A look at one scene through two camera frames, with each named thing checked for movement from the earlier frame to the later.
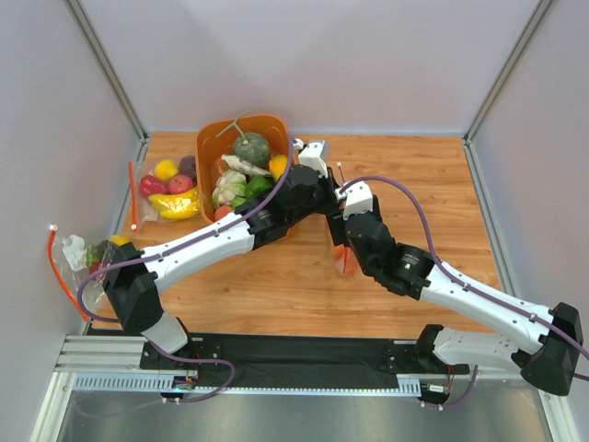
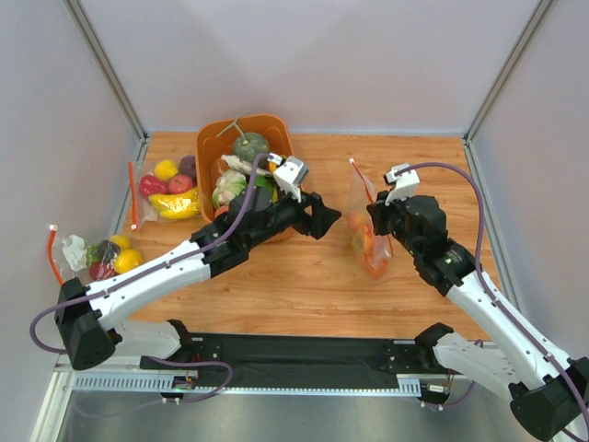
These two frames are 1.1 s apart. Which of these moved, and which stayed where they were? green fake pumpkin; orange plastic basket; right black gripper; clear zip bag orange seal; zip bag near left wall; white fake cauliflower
Moved: clear zip bag orange seal; right black gripper
Stayed: orange plastic basket; green fake pumpkin; white fake cauliflower; zip bag near left wall
